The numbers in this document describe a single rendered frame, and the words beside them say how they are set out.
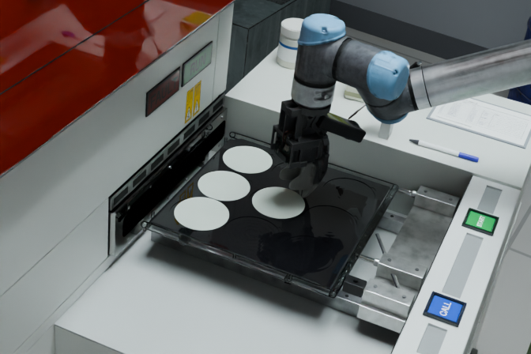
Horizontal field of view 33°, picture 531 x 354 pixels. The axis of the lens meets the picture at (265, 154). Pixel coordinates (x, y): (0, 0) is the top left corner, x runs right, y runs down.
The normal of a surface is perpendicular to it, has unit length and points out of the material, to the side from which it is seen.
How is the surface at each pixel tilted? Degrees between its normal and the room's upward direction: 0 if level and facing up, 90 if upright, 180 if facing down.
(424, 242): 0
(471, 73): 63
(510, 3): 90
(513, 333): 0
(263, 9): 0
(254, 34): 90
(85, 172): 90
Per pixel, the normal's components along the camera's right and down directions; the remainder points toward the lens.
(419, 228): 0.11, -0.84
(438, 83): -0.25, 0.08
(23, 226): 0.91, 0.30
